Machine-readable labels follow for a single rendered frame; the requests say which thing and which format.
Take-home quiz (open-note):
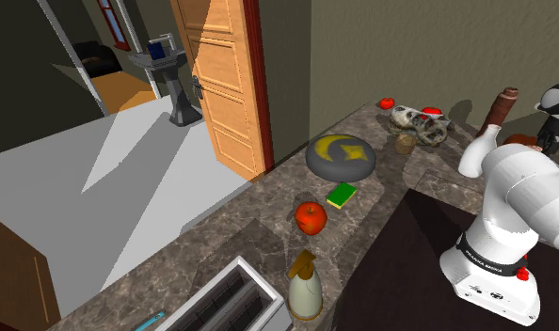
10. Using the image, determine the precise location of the reddish brown round object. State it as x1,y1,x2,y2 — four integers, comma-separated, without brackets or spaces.
503,133,541,149

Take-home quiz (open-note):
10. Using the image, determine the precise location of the brown bottle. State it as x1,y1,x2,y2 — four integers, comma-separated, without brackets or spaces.
474,87,520,138

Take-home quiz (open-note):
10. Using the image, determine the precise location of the white vase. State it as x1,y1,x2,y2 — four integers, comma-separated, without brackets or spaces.
457,123,499,179

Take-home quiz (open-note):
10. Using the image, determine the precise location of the grey patterned skull figure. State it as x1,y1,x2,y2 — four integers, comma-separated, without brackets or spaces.
388,104,455,149

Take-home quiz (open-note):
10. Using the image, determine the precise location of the small tan cup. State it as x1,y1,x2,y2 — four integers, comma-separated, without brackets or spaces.
394,133,418,156

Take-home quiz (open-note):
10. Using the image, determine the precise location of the dark robot stand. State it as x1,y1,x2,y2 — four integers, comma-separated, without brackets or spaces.
330,187,559,331

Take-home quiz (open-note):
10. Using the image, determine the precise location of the grey cushion with yellow moon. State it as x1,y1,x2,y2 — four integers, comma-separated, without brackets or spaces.
305,134,377,182

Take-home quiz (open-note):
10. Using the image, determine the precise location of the green and yellow sponge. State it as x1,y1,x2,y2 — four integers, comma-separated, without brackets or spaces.
326,181,359,210

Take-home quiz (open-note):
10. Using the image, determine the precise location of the red apple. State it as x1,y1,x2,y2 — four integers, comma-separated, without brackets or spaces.
294,201,328,237

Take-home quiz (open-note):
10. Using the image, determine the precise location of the cream spray bottle gold top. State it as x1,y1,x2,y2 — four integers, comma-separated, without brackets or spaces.
286,248,325,322

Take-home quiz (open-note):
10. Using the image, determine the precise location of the orange wooden door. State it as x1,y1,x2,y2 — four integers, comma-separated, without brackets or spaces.
168,0,276,182

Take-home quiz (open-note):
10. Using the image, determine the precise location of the white toaster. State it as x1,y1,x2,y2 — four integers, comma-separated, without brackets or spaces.
153,255,294,331

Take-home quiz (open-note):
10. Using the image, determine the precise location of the teal pen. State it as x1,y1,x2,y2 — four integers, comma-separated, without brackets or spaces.
132,310,167,331

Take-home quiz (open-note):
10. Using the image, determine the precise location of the red framed window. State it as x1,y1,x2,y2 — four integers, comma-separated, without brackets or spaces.
95,0,132,52

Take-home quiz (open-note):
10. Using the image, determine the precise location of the black armchair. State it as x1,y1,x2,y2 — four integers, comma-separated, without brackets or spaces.
72,39,124,80

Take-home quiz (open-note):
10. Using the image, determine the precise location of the brown wooden cabinet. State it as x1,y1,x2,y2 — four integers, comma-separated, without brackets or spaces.
0,210,62,331

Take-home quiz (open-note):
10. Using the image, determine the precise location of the grey pedestal sink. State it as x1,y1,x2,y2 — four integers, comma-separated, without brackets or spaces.
128,32,204,128

